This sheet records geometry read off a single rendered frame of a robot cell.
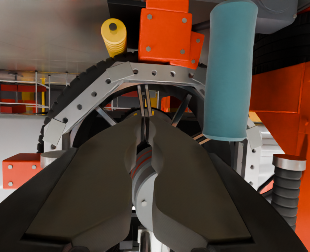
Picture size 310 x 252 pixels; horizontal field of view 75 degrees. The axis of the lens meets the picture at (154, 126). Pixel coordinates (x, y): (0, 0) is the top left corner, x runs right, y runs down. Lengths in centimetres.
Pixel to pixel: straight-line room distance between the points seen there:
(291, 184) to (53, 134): 47
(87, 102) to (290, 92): 65
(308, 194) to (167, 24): 62
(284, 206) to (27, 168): 51
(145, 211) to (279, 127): 63
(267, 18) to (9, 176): 81
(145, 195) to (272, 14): 64
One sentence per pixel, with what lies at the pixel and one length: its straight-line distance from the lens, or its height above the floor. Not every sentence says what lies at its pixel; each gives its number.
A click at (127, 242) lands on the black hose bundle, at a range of 49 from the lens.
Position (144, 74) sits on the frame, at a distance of 49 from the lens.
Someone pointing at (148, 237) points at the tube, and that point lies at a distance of 55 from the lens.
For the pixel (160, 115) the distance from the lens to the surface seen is 106.
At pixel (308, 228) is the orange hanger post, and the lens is 80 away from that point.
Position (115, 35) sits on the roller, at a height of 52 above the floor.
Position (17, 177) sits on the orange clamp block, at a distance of 57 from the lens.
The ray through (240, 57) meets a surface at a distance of 42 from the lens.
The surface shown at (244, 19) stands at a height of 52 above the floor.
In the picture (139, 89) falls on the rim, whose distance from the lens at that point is 59.
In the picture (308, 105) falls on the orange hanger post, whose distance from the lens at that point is 76.
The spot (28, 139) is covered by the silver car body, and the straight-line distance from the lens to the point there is 105.
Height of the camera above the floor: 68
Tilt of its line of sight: 5 degrees up
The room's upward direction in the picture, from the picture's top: 177 degrees counter-clockwise
